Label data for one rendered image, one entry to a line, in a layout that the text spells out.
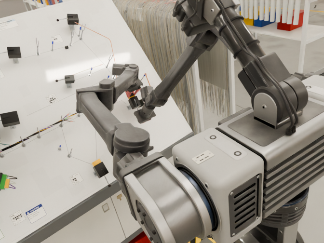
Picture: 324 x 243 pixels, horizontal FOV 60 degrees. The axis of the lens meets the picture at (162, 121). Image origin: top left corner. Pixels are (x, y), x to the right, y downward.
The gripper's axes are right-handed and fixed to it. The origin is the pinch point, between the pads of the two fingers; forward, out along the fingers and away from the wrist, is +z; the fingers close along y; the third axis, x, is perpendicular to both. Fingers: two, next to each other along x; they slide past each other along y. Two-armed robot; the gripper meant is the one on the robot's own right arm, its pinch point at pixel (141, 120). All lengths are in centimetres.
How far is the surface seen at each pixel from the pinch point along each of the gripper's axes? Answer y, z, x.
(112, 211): 31, 24, 34
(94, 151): 28.7, 4.4, 4.0
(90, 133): 26.7, 3.1, -5.0
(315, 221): -95, 36, 108
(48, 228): 61, 8, 28
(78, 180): 41.6, 5.6, 13.7
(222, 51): -90, 11, -29
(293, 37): -258, 69, -45
